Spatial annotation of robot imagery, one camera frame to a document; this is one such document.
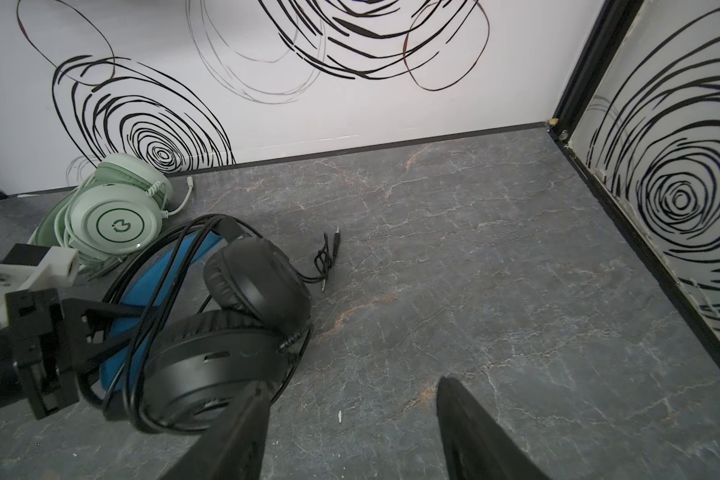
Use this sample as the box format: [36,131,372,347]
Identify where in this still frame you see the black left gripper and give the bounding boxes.
[6,289,145,419]

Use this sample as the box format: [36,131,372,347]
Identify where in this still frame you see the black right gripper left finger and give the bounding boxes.
[162,382,270,480]

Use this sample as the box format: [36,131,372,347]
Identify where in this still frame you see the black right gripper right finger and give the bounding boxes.
[436,377,548,480]

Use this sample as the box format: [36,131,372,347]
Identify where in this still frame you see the black blue headphones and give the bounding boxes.
[84,214,311,434]

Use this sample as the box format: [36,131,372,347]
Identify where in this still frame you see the mint green headphones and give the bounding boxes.
[29,154,194,278]

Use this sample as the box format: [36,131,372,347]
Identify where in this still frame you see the black headphone cable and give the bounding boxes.
[296,226,342,293]

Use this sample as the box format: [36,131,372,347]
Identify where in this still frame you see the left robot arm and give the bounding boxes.
[0,244,147,419]

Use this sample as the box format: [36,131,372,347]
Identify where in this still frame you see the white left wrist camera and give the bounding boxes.
[0,244,80,328]

